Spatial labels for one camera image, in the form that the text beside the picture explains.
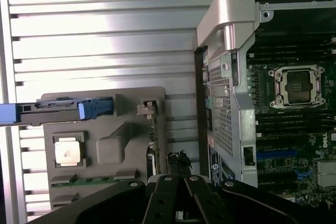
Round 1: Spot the green RAM stick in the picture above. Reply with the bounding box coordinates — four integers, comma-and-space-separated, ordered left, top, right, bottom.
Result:
51, 175, 137, 187

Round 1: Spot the green Dell motherboard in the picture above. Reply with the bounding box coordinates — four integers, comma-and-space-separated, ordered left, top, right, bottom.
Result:
246, 50, 336, 206

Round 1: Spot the grey open PC case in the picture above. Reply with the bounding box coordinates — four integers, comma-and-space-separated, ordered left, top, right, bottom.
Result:
193, 0, 336, 205

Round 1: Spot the blue expansion slot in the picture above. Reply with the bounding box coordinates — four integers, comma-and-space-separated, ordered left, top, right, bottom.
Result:
256, 150, 297, 159

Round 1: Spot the grey plastic parts rack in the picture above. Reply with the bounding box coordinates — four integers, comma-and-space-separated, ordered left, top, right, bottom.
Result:
41, 86, 169, 212

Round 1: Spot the silver CPU chip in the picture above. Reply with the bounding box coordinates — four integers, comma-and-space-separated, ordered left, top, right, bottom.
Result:
54, 137, 85, 167

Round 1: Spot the silver chipset heatsink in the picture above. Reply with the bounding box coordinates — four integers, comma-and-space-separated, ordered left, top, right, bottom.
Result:
316, 159, 336, 187

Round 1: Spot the hard disk in blue carrier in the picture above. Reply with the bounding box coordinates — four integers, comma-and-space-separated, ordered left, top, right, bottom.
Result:
0, 97, 115, 128

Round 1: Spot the metal CPU socket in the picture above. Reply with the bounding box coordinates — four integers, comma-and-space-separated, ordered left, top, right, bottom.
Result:
268, 65, 326, 109

